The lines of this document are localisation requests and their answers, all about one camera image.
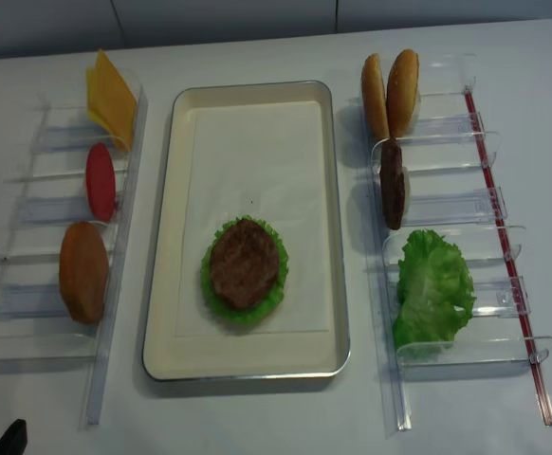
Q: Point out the brown meat patty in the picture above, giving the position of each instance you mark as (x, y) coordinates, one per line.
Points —
(392, 184)
(243, 265)

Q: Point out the green lettuce leaf on tray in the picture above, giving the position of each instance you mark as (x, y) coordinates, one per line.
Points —
(265, 306)

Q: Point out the brown meat patty in rack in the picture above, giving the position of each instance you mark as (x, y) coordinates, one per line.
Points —
(392, 184)

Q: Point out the large green lettuce leaf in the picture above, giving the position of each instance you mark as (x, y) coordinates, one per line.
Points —
(435, 290)

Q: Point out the red tomato slice in rack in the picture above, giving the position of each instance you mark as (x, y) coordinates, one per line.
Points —
(100, 182)

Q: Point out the yellow cheese slices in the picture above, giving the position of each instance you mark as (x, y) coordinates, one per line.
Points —
(110, 102)

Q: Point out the cream metal tray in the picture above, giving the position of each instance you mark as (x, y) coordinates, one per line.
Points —
(240, 353)

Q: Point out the white paper tray liner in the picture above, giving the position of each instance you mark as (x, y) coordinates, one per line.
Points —
(273, 162)

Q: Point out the left bun half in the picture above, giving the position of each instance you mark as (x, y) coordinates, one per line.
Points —
(374, 97)

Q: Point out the bun half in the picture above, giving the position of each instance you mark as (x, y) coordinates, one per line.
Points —
(402, 92)
(374, 97)

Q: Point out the clear acrylic right rack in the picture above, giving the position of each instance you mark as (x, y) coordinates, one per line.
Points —
(448, 156)

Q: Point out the clear acrylic rack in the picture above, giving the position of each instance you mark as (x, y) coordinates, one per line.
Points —
(45, 194)
(448, 156)

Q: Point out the right bun half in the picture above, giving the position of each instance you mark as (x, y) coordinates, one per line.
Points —
(402, 92)

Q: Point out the brown bun in left rack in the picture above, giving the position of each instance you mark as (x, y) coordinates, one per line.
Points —
(83, 272)

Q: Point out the clear acrylic left rack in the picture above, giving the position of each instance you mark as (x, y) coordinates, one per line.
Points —
(45, 194)

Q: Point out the black object at corner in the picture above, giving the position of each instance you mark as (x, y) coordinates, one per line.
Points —
(15, 439)

